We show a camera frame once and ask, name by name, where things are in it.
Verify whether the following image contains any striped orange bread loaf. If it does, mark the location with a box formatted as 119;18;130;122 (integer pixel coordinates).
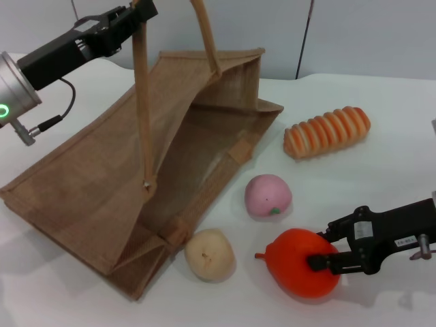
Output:
283;106;371;160

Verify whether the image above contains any pink peach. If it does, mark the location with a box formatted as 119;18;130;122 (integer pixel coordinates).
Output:
244;174;293;218

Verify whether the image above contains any red-orange pear-shaped orange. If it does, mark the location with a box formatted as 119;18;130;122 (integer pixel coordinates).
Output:
254;228;341;300

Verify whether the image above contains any brown woven handbag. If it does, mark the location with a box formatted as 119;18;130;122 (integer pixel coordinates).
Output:
0;0;285;301

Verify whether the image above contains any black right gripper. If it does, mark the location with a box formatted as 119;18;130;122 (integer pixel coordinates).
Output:
307;205;436;277

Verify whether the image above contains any beige round fruit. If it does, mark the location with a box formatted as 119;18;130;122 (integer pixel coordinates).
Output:
184;228;236;283

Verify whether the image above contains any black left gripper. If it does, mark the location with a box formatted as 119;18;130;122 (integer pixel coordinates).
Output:
16;0;159;91

